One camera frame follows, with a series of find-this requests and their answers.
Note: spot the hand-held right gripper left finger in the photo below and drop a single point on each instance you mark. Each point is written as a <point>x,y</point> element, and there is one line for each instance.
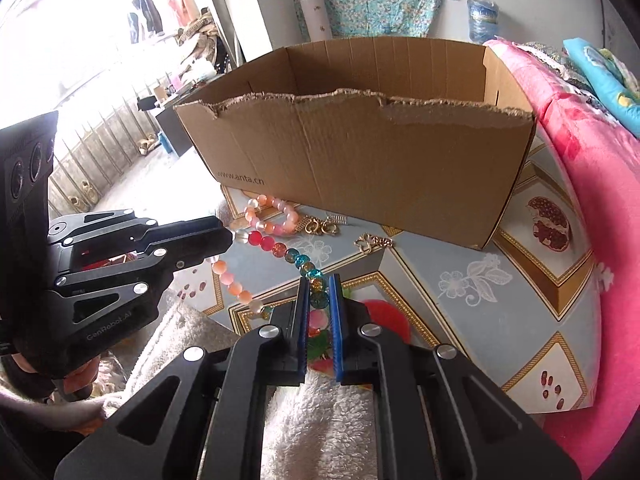
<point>301,325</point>

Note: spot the fruit print tablecloth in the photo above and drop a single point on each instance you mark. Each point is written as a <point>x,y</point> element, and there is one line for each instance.
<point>450,310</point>

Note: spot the patterned lace pillow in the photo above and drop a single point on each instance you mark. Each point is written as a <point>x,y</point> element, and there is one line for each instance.
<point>550,60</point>

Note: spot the gold abacus charm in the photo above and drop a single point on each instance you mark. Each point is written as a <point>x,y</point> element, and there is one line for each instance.
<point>338,219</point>

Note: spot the beige slipper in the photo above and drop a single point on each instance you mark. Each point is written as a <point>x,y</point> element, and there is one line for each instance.
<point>147,143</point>

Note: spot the dark hanging jacket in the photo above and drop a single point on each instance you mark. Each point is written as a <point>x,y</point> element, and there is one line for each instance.
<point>144,12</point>

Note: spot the pink floral blanket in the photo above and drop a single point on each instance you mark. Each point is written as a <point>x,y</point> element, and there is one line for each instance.
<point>615,240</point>

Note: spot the person's left hand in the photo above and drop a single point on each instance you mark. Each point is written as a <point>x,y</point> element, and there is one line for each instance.
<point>80,377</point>

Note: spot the blue water dispenser bottle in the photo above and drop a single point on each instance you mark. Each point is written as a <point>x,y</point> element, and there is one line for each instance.
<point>482,20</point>

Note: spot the white paper roll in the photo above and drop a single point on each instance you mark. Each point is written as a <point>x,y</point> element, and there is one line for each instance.
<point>316,17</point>

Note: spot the dark grey cabinet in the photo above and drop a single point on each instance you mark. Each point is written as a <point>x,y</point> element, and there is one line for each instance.
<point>175,130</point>

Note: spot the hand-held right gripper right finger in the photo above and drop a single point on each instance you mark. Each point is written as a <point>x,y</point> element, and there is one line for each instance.
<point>336,330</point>

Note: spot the brown cardboard box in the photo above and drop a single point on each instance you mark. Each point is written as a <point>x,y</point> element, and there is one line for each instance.
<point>375,160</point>

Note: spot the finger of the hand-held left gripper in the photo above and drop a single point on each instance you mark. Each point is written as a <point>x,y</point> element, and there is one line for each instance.
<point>200,227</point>
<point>150,270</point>

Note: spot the white fleece garment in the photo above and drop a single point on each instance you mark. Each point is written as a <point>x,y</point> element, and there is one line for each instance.
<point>320,435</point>

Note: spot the pile of patterned cloth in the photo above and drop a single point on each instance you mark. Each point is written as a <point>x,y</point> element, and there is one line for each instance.
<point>200,30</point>

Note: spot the metal balcony railing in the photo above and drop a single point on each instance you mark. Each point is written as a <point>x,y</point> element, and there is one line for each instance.
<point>100,160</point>

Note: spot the blue printed quilt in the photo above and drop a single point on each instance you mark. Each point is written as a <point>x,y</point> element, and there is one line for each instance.
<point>607,75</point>

